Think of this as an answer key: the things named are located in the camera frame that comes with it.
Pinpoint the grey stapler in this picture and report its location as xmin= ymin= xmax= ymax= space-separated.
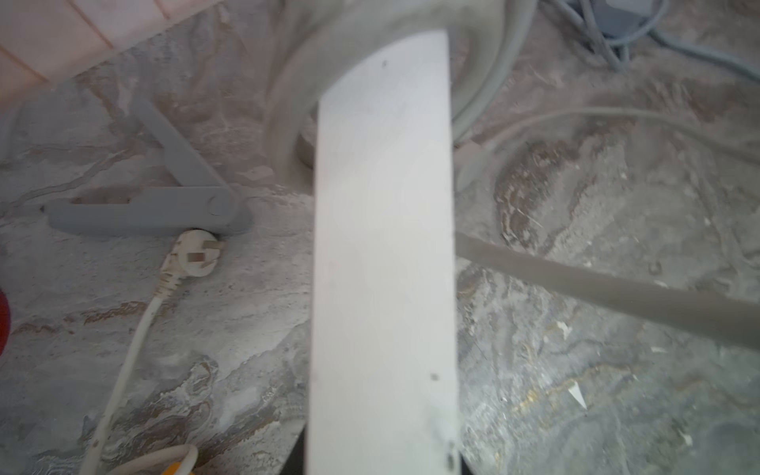
xmin=44 ymin=96 xmax=253 ymax=236

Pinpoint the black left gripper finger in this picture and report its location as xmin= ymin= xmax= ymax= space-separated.
xmin=279 ymin=427 xmax=307 ymax=475

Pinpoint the yellow power strip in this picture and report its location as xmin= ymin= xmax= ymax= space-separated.
xmin=161 ymin=462 xmax=193 ymax=475

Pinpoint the red metal pencil cup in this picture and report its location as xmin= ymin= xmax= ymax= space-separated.
xmin=0 ymin=291 xmax=12 ymax=354

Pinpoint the white power strip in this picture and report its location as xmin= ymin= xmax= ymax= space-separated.
xmin=305 ymin=31 xmax=460 ymax=474

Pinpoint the white cord of yellow strip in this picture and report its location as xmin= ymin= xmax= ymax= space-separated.
xmin=76 ymin=228 xmax=226 ymax=475

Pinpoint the white power strip cord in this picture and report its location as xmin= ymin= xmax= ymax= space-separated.
xmin=263 ymin=0 xmax=760 ymax=352

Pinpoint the grey power strip cord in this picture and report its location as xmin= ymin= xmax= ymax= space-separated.
xmin=548 ymin=0 xmax=760 ymax=84

